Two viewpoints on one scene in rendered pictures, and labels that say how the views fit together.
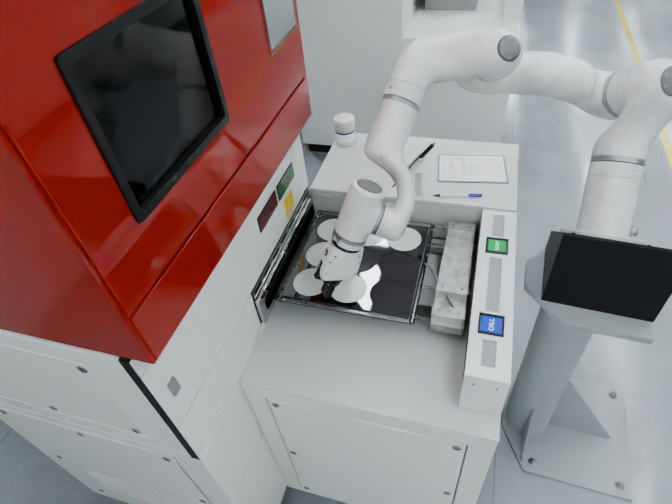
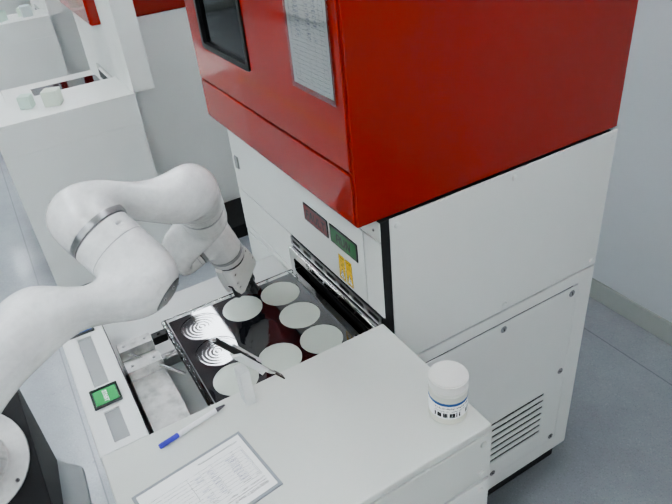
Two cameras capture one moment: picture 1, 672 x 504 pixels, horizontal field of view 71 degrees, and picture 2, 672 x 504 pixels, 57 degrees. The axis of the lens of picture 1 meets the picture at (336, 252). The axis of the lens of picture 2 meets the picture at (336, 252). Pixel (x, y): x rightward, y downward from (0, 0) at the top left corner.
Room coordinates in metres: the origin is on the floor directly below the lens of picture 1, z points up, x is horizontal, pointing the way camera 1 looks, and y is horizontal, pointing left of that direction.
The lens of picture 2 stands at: (1.83, -0.78, 1.85)
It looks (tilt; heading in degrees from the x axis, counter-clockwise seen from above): 33 degrees down; 131
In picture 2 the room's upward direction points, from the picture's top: 6 degrees counter-clockwise
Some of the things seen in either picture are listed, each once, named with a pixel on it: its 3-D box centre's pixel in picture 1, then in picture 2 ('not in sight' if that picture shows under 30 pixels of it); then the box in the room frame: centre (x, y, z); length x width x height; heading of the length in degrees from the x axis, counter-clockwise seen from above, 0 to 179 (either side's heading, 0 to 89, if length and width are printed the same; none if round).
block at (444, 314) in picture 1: (448, 314); (135, 346); (0.70, -0.26, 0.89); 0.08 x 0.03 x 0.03; 69
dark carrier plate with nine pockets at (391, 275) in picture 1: (359, 260); (260, 333); (0.93, -0.06, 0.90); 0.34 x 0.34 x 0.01; 69
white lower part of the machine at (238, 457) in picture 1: (202, 369); (408, 345); (0.96, 0.53, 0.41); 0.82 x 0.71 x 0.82; 159
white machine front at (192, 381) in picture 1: (251, 267); (298, 225); (0.83, 0.22, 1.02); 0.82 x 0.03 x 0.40; 159
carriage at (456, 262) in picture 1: (454, 276); (158, 395); (0.85, -0.32, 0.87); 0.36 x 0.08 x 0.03; 159
